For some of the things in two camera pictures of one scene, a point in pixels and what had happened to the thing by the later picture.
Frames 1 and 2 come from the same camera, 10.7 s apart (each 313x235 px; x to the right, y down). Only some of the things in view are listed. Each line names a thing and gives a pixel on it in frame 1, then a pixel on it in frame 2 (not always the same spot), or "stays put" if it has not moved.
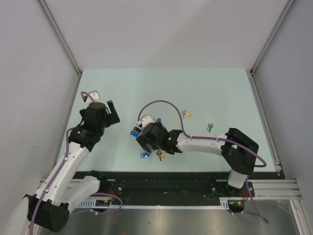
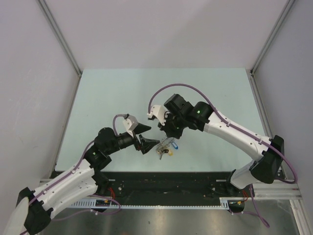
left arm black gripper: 113,117 to 146,144
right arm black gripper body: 144,141 to 170,117
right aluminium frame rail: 283,188 stays put
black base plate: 173,187 stays put
